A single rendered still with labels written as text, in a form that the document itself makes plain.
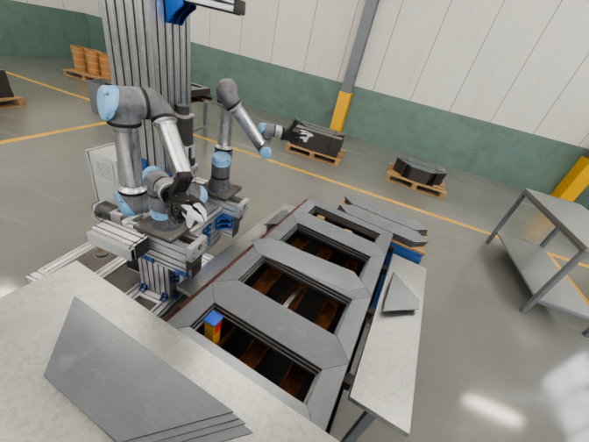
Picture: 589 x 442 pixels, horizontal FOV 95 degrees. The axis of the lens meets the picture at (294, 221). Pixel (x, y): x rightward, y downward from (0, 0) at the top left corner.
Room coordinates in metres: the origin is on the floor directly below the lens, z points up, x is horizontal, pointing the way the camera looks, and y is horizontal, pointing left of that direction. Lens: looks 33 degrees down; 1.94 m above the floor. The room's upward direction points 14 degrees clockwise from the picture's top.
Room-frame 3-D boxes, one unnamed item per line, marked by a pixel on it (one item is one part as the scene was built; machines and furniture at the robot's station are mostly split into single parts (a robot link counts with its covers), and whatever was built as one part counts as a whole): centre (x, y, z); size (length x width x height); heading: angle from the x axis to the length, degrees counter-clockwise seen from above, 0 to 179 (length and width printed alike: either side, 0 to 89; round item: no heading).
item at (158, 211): (0.84, 0.50, 1.34); 0.11 x 0.08 x 0.11; 143
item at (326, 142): (5.94, -0.08, 0.26); 1.20 x 0.80 x 0.53; 81
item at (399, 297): (1.27, -0.78, 0.77); 0.45 x 0.20 x 0.04; 161
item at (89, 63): (7.48, 6.14, 0.35); 1.20 x 0.80 x 0.70; 85
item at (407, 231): (2.10, -0.75, 0.82); 0.80 x 0.40 x 0.06; 71
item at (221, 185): (1.57, 0.54, 1.09); 0.15 x 0.15 x 0.10
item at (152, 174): (0.82, 0.51, 1.43); 0.11 x 0.08 x 0.09; 53
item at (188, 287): (1.58, 0.25, 0.66); 1.30 x 0.20 x 0.03; 161
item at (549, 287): (2.98, -3.17, 0.47); 1.50 x 0.70 x 0.95; 169
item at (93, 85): (5.22, 4.04, 0.29); 0.62 x 0.43 x 0.57; 96
